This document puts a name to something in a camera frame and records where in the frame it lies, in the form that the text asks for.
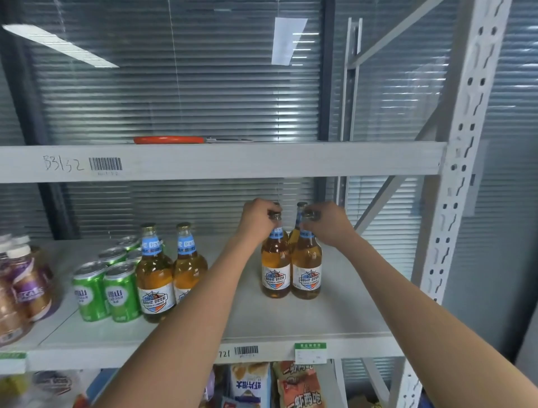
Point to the amber beer bottle blue label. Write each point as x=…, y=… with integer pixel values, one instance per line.
x=189, y=269
x=307, y=273
x=276, y=273
x=154, y=290
x=297, y=233

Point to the green drink can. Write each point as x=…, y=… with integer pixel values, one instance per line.
x=128, y=241
x=111, y=254
x=122, y=294
x=134, y=255
x=90, y=294

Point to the person's right hand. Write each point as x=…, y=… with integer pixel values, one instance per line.
x=330, y=227

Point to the blue white snack packet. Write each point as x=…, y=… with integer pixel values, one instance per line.
x=250, y=386

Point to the green white price tag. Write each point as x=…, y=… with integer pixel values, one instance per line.
x=310, y=353
x=11, y=362

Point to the person's left hand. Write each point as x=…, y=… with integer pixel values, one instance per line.
x=252, y=222

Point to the person's right forearm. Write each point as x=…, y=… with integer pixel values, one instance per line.
x=420, y=328

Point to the person's left fingers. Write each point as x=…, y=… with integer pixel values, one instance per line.
x=273, y=209

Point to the person's right fingers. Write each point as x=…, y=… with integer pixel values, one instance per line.
x=310, y=212

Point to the clear plastic snack bag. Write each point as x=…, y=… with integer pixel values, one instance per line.
x=42, y=389

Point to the person's left forearm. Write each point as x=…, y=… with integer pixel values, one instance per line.
x=185, y=323

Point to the orange snack packet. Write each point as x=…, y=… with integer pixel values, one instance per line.
x=298, y=386

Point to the grey window blinds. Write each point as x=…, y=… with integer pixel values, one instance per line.
x=189, y=84

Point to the purple label drink bottle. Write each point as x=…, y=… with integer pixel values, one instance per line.
x=31, y=286
x=10, y=315

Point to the white metal shelf rack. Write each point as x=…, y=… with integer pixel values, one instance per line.
x=235, y=162

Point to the barcode sticker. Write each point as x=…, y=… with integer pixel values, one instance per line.
x=105, y=164
x=246, y=351

